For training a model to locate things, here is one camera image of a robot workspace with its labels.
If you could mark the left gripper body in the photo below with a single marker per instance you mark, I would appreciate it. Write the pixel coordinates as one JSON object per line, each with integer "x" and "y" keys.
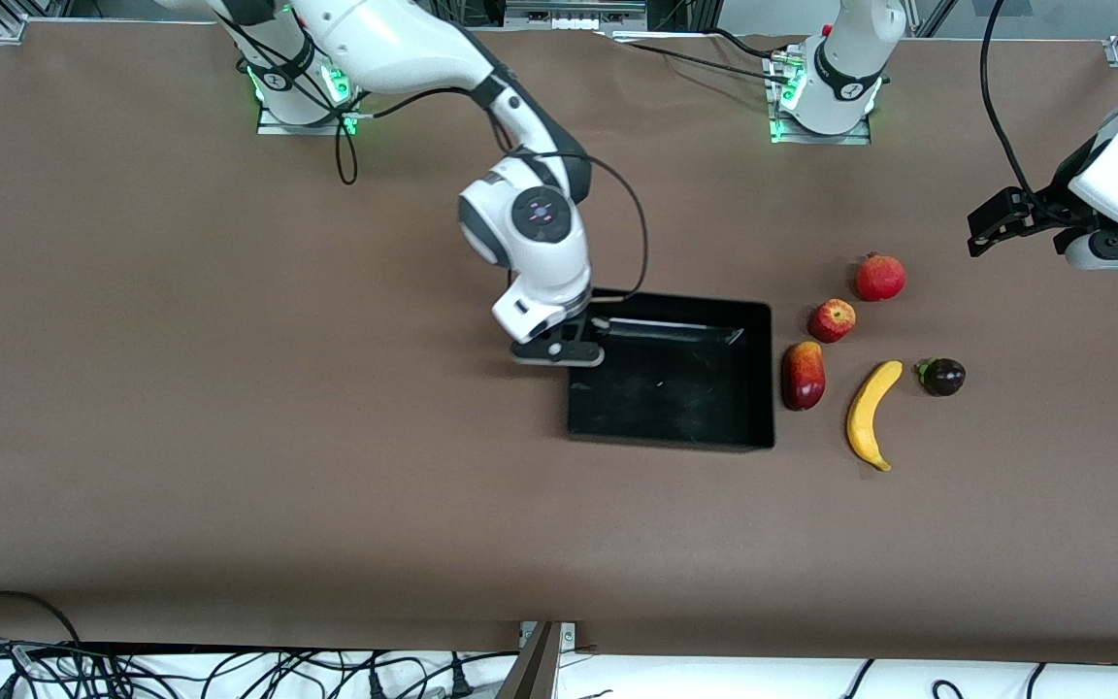
{"x": 1050, "y": 206}

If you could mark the black rectangular plastic box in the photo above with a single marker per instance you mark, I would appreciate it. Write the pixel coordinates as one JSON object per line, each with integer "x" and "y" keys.
{"x": 675, "y": 398}

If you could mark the red apple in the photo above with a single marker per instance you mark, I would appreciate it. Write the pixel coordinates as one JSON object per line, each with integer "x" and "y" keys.
{"x": 832, "y": 320}

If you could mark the yellow banana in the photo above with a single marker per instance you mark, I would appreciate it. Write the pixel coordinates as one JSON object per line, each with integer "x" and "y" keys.
{"x": 865, "y": 417}

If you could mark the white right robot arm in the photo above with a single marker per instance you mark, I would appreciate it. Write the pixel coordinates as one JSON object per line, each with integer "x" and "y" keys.
{"x": 404, "y": 49}

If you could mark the red pomegranate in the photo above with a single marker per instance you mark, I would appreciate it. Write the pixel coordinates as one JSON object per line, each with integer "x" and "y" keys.
{"x": 880, "y": 279}

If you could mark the dark purple mangosteen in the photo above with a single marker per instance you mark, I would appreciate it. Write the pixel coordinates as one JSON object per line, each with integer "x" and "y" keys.
{"x": 945, "y": 377}

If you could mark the red yellow mango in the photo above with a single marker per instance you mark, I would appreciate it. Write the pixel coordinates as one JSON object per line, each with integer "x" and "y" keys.
{"x": 803, "y": 377}

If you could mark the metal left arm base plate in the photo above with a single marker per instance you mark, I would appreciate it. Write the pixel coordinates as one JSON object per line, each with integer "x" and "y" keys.
{"x": 860, "y": 138}

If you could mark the small silver metal bracket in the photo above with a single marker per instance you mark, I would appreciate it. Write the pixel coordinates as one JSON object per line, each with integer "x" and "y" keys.
{"x": 569, "y": 636}

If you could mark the aluminium frame with silver strip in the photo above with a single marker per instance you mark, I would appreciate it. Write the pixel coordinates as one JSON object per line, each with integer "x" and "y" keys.
{"x": 574, "y": 12}

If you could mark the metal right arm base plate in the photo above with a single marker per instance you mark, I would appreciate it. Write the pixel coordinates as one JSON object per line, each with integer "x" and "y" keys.
{"x": 273, "y": 127}

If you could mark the grey metal post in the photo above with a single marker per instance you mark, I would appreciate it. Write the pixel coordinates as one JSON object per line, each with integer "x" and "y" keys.
{"x": 535, "y": 670}

